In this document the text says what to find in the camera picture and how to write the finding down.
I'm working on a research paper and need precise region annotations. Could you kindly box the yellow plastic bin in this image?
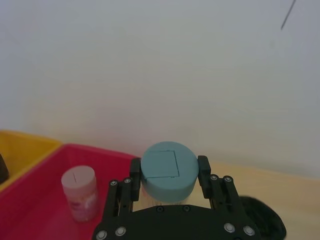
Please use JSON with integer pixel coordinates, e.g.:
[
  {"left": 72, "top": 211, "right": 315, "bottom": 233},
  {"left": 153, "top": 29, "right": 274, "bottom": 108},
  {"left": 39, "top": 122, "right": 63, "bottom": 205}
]
[{"left": 0, "top": 129, "right": 64, "bottom": 193}]

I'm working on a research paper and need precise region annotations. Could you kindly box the red plastic bin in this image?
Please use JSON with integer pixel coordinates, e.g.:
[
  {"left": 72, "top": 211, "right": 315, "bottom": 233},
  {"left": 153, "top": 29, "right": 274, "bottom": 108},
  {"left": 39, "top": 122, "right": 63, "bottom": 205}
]
[{"left": 0, "top": 142, "right": 141, "bottom": 240}]

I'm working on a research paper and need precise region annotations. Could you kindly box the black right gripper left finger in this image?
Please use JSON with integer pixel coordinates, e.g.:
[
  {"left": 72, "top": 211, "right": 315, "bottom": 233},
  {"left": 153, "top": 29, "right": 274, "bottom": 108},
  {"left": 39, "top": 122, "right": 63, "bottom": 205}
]
[{"left": 102, "top": 157, "right": 143, "bottom": 219}]

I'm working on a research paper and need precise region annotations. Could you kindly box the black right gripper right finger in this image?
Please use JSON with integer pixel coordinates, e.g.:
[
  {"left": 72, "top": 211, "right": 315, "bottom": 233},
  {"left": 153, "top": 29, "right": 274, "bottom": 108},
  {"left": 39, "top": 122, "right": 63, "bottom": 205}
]
[{"left": 197, "top": 155, "right": 247, "bottom": 219}]

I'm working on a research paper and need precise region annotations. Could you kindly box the dark brown object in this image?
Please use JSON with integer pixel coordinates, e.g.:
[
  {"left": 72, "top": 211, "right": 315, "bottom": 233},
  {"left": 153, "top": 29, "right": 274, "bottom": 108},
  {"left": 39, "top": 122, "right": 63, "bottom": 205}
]
[{"left": 0, "top": 152, "right": 11, "bottom": 186}]

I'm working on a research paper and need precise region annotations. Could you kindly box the pink jar with pink lid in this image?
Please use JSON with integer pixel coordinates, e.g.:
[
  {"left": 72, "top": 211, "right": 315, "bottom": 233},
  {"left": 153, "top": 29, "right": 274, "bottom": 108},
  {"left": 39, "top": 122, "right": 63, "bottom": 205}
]
[{"left": 61, "top": 165, "right": 99, "bottom": 224}]

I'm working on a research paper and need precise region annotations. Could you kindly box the clear jar with teal lid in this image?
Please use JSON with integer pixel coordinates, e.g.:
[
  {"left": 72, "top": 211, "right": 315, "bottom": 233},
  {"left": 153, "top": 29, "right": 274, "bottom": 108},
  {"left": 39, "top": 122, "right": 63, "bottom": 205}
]
[{"left": 140, "top": 141, "right": 200, "bottom": 207}]

